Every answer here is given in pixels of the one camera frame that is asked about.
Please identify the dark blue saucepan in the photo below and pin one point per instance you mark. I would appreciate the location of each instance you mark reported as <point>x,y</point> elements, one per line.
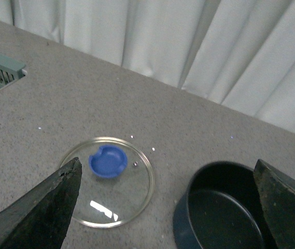
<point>221,209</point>

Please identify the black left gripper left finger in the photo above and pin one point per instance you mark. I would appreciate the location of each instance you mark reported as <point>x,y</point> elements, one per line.
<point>41,217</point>

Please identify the white curtain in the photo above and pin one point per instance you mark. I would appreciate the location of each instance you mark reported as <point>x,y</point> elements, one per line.
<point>240,54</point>

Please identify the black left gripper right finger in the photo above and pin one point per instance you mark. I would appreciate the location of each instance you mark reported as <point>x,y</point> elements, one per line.
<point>277,197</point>

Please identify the glass lid blue knob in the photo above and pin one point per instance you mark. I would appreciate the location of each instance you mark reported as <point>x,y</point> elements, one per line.
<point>117,182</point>

